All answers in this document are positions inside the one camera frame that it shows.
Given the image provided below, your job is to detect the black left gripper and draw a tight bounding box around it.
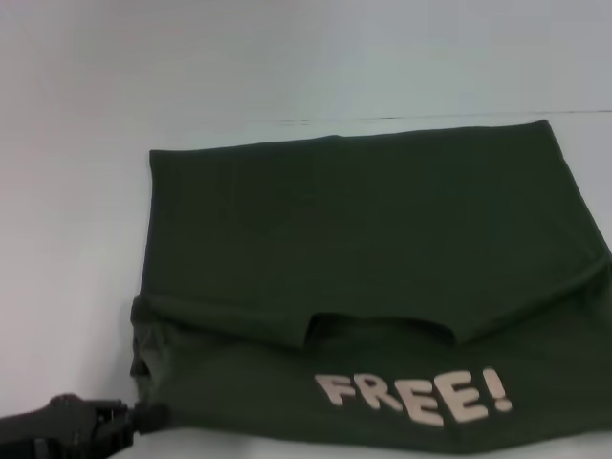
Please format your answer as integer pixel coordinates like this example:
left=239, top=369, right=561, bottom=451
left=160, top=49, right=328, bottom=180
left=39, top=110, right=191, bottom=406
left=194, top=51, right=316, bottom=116
left=0, top=392, right=171, bottom=459

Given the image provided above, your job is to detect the dark green t-shirt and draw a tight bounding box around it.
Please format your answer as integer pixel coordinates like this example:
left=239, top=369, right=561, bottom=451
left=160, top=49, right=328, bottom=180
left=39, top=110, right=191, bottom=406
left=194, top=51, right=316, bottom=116
left=128, top=119, right=612, bottom=458

